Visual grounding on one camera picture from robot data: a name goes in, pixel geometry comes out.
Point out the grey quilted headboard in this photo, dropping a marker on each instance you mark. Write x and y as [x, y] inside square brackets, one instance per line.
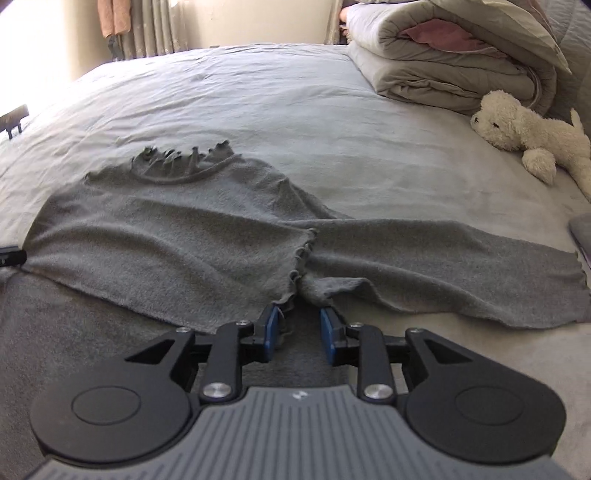
[577, 37]

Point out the dark hanging cloth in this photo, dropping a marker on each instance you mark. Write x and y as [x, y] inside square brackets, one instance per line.
[115, 48]

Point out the folded grey garment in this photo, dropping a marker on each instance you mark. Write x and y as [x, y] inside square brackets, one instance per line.
[582, 230]

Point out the pink towel hanging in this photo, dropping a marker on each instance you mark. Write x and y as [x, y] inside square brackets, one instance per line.
[113, 16]

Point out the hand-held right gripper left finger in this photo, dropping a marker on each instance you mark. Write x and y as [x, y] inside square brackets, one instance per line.
[272, 332]

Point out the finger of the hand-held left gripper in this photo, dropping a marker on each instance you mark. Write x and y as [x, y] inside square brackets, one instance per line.
[11, 258]

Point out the white plush dog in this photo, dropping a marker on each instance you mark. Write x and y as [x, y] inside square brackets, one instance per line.
[512, 122]

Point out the folded grey duvet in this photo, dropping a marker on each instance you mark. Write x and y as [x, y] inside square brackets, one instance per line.
[415, 69]

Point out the phone on stand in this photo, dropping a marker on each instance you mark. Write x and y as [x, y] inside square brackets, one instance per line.
[14, 117]

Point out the grey long-sleeve sweater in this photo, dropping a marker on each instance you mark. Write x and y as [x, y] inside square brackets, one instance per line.
[161, 230]

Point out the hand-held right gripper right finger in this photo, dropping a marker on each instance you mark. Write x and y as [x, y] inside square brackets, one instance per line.
[328, 337]

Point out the bed with grey sheet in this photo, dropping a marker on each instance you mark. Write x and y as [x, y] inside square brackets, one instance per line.
[277, 92]

